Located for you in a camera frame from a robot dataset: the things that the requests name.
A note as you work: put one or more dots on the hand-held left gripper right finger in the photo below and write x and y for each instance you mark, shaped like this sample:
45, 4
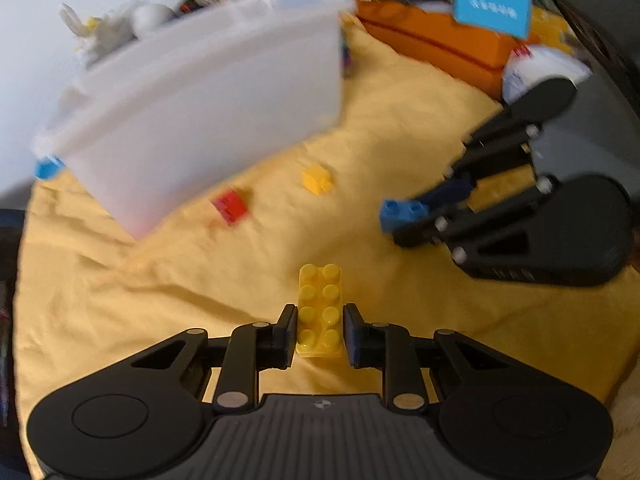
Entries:
352, 337

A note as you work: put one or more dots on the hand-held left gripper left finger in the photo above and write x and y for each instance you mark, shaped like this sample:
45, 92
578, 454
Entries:
287, 332

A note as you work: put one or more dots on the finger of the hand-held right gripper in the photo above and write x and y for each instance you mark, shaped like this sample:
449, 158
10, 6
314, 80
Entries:
490, 215
492, 155

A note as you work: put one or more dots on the long yellow toy block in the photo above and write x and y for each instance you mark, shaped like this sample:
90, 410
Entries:
320, 290

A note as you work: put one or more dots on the blue toy block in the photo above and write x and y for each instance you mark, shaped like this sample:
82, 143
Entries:
400, 212

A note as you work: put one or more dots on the white plastic storage bin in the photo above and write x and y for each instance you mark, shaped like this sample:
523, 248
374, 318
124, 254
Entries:
200, 100

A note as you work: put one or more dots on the yellow cloth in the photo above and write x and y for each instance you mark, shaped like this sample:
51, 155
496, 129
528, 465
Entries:
400, 125

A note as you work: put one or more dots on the white plastic pouch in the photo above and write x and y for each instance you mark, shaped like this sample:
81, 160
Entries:
545, 66

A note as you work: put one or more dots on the orange box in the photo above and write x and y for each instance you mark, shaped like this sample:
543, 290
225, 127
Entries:
435, 40

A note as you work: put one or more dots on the red toy block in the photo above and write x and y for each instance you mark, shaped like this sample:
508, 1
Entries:
230, 206

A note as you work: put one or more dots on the blue card box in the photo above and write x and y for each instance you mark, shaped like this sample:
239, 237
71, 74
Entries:
490, 5

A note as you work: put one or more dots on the small yellow toy block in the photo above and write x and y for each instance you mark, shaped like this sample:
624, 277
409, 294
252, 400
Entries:
317, 179

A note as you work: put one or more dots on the dark grey ribbed object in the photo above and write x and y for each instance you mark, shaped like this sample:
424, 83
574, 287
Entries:
600, 15

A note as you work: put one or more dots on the black bag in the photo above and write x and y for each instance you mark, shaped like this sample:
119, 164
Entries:
7, 310

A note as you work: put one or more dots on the white ball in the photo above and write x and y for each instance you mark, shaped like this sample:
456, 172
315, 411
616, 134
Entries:
152, 17

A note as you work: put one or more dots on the white plastic bag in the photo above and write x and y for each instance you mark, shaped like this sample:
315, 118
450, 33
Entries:
107, 35

